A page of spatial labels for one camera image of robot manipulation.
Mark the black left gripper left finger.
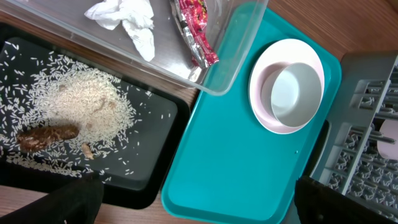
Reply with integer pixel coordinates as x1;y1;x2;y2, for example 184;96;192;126
1;177;104;224

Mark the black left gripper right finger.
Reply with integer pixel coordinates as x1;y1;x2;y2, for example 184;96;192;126
294;176;395;224

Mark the brown food scrap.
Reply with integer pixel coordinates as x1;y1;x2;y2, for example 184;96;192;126
16;124;80;152

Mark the small pink bowl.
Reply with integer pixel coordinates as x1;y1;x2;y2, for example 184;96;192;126
377;120;397;160

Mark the rice pile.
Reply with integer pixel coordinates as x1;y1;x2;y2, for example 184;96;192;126
1;37;177;183

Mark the white plate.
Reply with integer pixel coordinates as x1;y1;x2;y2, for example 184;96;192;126
248;39;325;134

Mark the white bowl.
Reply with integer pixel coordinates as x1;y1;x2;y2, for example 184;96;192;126
260;61;323;128

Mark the white tissue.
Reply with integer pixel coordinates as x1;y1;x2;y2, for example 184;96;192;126
85;0;155;62

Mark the red snack wrapper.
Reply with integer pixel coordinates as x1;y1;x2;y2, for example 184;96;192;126
170;0;219;69

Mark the grey dish rack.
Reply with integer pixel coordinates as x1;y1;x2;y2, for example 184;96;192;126
284;50;397;223

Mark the black tray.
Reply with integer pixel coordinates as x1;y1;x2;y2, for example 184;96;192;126
1;24;190;209

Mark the teal tray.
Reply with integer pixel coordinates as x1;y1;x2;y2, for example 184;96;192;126
162;9;341;223

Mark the clear plastic bin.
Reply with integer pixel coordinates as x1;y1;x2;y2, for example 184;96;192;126
1;0;267;96

